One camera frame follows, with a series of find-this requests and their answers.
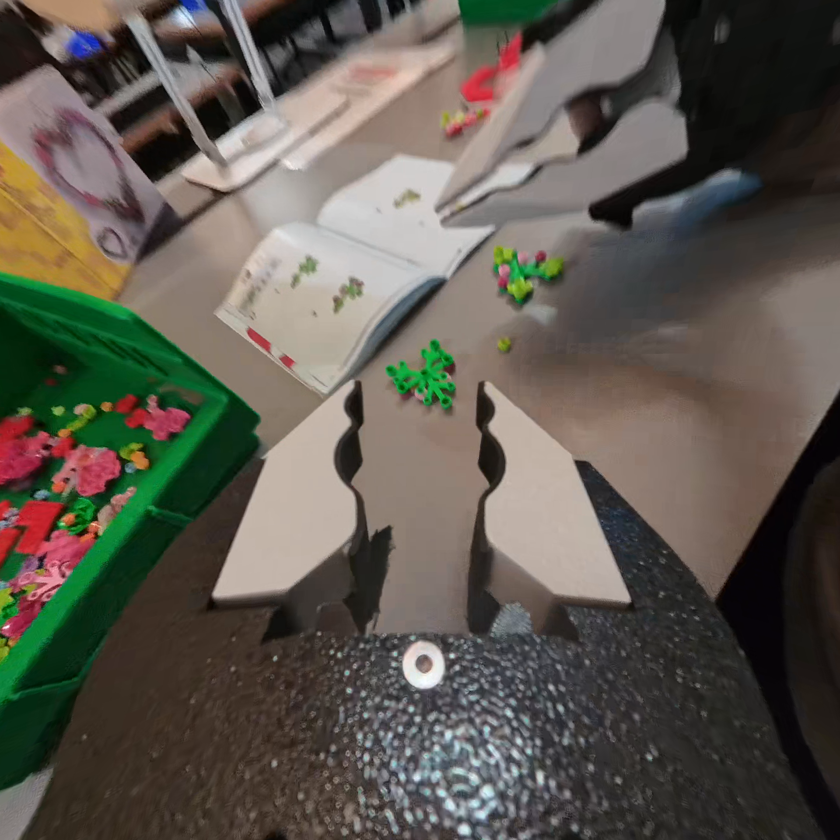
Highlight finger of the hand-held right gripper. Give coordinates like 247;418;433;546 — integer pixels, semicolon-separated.
438;104;691;228
435;7;680;206

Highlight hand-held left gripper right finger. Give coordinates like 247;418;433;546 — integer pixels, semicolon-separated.
469;379;633;635

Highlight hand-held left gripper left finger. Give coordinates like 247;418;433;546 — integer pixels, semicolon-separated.
211;379;370;632

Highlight green leaf lego piece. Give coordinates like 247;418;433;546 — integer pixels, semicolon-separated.
385;339;457;412

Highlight red lego pieces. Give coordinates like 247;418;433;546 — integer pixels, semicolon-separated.
459;31;526;106

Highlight small pink lime lego cluster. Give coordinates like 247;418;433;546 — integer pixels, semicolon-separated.
440;106;491;138

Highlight lime and pink lego cluster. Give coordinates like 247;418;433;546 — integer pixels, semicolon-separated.
492;245;565;306

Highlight pile of loose lego pieces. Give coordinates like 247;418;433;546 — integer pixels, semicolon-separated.
0;366;198;664

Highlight lego box with heart picture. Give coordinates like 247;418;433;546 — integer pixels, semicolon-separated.
0;64;173;301

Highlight blue cloth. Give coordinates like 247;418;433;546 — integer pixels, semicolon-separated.
675;167;763;225

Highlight green plastic crate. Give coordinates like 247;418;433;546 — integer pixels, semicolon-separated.
0;272;262;792
457;0;560;27

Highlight open instruction booklet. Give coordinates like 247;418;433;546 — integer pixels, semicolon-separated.
214;154;497;396

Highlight dark chair seat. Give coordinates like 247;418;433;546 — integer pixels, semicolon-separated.
781;453;840;821

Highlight wooden top white stand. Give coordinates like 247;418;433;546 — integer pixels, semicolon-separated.
20;0;349;195

